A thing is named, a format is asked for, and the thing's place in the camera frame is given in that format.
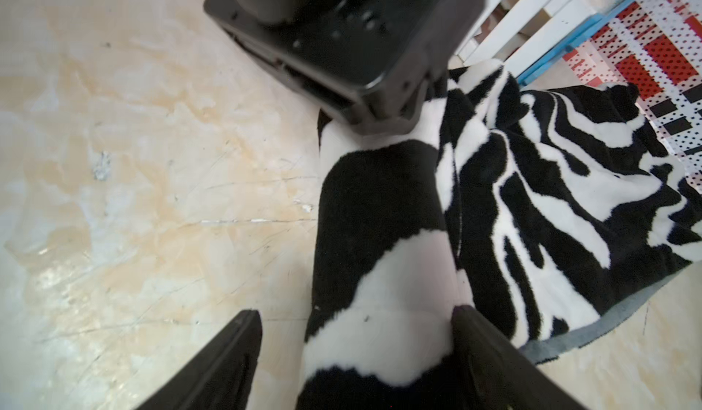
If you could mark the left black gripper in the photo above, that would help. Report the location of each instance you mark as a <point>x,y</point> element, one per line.
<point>369,64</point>

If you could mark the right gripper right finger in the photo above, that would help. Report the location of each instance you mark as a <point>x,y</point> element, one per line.
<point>495,374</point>

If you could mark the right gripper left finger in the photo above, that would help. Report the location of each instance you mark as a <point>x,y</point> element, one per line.
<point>220,376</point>

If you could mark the grey zebra plush pillowcase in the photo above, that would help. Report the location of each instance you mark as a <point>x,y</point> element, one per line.
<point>542,209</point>

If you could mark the blue white toy crib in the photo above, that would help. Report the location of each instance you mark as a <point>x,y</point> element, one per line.
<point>528,35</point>

